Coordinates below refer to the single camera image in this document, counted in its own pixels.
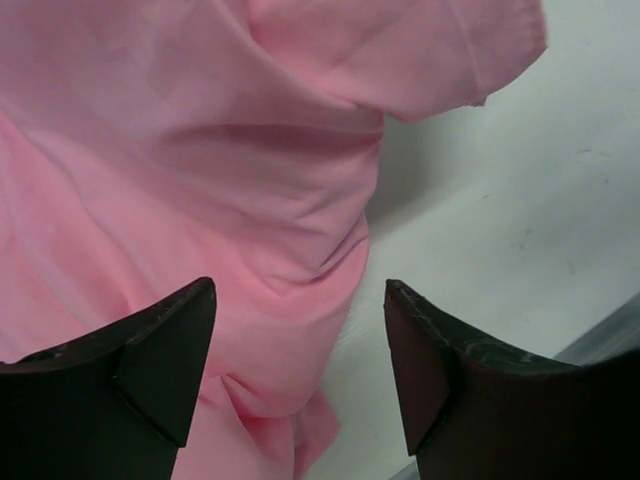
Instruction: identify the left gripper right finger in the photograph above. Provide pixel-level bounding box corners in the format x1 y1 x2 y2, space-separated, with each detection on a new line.
383 279 640 480

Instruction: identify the pink pillowcase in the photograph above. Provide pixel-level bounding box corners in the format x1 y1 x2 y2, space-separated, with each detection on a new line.
1 0 546 479

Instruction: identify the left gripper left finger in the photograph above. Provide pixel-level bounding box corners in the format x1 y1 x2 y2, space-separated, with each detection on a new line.
1 277 216 479

